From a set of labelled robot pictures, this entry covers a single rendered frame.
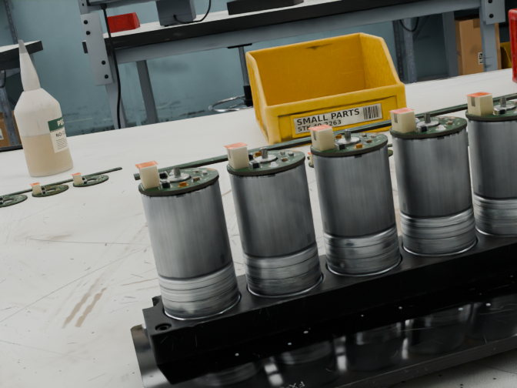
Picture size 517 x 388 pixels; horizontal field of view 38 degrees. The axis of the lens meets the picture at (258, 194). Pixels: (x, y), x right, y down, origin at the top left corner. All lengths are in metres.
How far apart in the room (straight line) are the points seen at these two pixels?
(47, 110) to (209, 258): 0.37
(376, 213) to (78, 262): 0.18
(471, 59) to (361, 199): 4.14
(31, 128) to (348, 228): 0.38
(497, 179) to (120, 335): 0.14
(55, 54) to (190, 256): 4.64
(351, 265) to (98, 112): 4.61
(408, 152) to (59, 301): 0.16
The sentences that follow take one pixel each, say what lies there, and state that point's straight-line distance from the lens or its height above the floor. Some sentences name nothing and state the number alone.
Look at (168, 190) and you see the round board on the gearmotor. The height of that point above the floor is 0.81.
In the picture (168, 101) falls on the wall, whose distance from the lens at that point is 4.75.
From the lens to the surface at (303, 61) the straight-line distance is 0.64.
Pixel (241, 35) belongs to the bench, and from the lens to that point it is 2.60.
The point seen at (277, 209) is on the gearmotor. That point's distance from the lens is 0.23.
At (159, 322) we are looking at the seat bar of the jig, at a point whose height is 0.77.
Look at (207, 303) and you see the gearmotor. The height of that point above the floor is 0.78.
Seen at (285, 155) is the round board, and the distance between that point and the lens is 0.24.
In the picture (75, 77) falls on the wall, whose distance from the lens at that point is 4.84.
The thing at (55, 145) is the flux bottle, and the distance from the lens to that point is 0.59.
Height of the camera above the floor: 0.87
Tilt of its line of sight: 16 degrees down
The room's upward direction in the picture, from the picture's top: 9 degrees counter-clockwise
